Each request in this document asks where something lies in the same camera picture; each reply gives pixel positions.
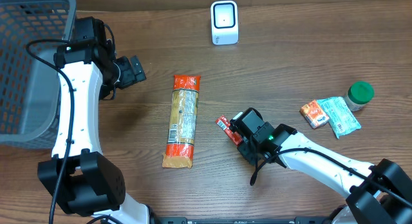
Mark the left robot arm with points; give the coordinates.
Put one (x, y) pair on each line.
(80, 179)

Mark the red snack stick packet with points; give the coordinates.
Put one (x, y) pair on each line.
(224, 124)

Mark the white barcode scanner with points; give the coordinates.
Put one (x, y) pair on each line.
(224, 22)

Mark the green lid spice jar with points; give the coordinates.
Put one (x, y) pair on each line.
(358, 95)

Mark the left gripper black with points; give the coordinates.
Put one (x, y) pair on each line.
(137, 68)

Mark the long orange pasta packet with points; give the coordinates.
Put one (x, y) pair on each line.
(182, 124)

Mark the grey plastic mesh basket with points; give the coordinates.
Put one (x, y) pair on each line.
(30, 90)

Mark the teal wet wipes pack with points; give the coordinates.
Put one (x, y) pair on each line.
(342, 120)

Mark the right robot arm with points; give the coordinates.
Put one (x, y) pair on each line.
(373, 193)

